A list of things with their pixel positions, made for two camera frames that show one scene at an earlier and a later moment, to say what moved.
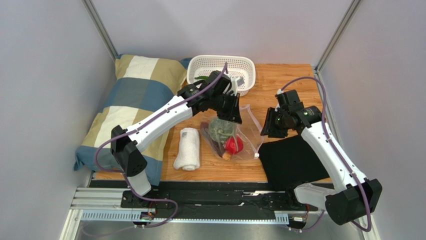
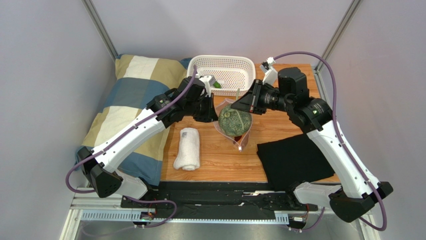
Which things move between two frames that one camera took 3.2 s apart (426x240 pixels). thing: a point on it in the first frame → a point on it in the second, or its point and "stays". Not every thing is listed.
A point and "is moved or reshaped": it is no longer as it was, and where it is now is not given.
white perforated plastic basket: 241,68 stays
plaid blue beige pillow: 136,85 stays
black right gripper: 275,121 → 257,97
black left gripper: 233,114 → 210,116
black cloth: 289,162 stays
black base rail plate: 207,200 stays
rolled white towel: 188,156 stays
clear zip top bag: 229,140 is moved or reshaped
